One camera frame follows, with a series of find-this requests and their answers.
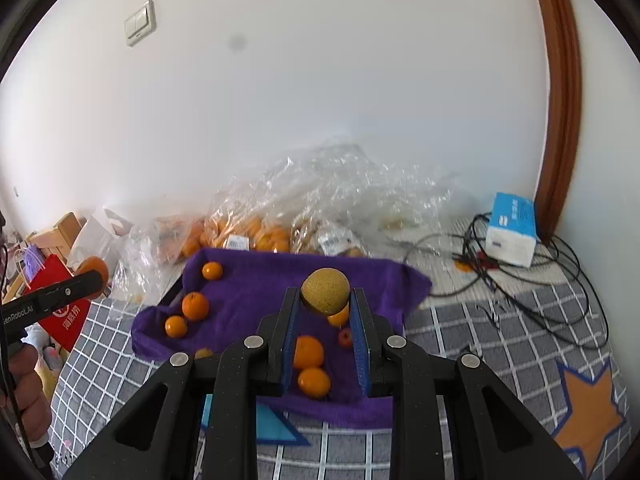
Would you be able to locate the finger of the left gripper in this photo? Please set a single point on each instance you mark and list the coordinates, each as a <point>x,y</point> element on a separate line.
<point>65,289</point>

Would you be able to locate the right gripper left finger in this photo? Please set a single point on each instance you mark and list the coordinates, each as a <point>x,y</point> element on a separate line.
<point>198,412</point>

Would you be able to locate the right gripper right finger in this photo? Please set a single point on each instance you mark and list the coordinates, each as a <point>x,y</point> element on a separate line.
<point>462,401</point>

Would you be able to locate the round smooth orange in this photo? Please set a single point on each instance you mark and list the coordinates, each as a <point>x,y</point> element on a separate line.
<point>176,327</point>

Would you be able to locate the large stemmed mandarin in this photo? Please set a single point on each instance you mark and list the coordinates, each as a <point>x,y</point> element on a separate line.
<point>195,307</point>

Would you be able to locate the oval smooth orange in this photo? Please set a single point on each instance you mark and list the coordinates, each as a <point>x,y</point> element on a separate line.
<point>314,382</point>

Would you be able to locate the rough mandarin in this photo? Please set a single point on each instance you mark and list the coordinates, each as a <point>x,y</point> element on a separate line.
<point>309,352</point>

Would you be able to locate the small smooth orange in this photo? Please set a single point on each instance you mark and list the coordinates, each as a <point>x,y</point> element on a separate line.
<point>212,271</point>

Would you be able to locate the small red tomato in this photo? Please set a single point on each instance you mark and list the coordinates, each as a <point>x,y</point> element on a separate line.
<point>344,338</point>

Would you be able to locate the green kiwi fruit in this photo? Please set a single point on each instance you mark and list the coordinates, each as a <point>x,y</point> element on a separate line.
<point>203,353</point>
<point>325,291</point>

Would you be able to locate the person's left hand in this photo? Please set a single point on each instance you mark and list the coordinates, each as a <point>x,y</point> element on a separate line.
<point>32,404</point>

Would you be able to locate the red paper shopping bag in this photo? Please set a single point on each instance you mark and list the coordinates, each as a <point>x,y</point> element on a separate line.
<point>64,323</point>

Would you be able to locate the mandarin beside kiwi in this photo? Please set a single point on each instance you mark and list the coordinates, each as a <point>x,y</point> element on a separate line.
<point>95,263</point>

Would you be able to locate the white plastic bag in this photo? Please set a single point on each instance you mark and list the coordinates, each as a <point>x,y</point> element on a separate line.
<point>99,237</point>

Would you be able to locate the grey checkered bed sheet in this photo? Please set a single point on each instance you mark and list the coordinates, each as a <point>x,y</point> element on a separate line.
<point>548,350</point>

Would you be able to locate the purple towel covered tray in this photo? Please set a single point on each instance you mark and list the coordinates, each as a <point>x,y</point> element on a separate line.
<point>253,286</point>

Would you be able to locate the blue white tissue box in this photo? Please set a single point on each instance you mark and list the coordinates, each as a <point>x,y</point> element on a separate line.
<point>511,235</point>

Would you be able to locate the clear bag of oranges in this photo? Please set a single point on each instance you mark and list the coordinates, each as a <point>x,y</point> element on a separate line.
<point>329,201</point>

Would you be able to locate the white light switch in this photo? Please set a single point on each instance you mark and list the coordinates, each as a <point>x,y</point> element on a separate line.
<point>140,24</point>

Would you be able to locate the brown wooden door frame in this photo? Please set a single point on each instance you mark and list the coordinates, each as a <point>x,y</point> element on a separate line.
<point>564,116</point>

